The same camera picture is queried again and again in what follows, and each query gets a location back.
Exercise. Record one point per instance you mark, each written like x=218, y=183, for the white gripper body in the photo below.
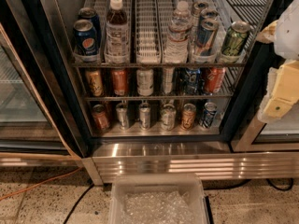
x=289, y=36

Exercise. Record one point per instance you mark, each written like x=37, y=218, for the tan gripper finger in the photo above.
x=267, y=34

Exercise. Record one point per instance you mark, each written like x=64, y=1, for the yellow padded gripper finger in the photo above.
x=282, y=92

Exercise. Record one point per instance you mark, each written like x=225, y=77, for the green soda can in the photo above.
x=235, y=39

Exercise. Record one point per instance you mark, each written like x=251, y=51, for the middle red bull can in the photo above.
x=208, y=13

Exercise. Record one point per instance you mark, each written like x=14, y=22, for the red bull can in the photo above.
x=208, y=13
x=206, y=35

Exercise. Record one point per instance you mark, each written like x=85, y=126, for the front red bull can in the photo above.
x=206, y=35

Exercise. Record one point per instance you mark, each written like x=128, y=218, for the red orange can middle shelf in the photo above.
x=213, y=78

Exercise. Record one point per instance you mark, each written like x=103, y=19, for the blue can bottom shelf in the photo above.
x=208, y=115

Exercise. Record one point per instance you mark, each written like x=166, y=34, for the blue can shelf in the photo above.
x=190, y=80
x=208, y=115

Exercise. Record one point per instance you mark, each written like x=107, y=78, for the rear silver can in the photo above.
x=197, y=8

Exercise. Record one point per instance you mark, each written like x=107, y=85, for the blue can middle shelf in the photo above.
x=190, y=80

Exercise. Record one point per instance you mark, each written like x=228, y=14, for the gold can bottom shelf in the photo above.
x=188, y=116

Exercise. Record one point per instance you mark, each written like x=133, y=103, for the silver slim can middle shelf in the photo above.
x=168, y=74

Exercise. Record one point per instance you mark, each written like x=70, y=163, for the silver wide can bottom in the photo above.
x=168, y=117

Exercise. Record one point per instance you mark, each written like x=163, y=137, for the stainless steel display fridge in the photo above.
x=212, y=154

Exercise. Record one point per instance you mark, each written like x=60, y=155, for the white can middle shelf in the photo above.
x=144, y=79

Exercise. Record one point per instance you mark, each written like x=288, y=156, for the silver can bottom centre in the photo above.
x=144, y=116

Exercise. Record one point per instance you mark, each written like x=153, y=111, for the silver can bottom left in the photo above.
x=122, y=114

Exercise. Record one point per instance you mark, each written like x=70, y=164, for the yellow can middle shelf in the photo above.
x=94, y=81

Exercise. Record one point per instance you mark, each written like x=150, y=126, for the rear blue pepsi can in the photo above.
x=89, y=13

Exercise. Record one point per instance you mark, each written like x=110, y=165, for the blue pepsi can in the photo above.
x=89, y=13
x=86, y=38

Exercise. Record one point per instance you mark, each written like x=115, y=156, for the front blue pepsi can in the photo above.
x=86, y=38

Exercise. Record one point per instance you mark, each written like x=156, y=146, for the orange can bottom shelf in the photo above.
x=100, y=117

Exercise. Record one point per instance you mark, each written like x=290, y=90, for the open glass fridge door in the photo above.
x=33, y=129

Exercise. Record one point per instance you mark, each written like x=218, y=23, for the clear water bottle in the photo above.
x=178, y=33

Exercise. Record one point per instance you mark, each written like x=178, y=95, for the brown iced tea bottle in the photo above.
x=117, y=30

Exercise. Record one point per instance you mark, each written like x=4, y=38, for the bubble wrap sheet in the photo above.
x=157, y=208

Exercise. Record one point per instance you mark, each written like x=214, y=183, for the clear plastic bin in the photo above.
x=133, y=184

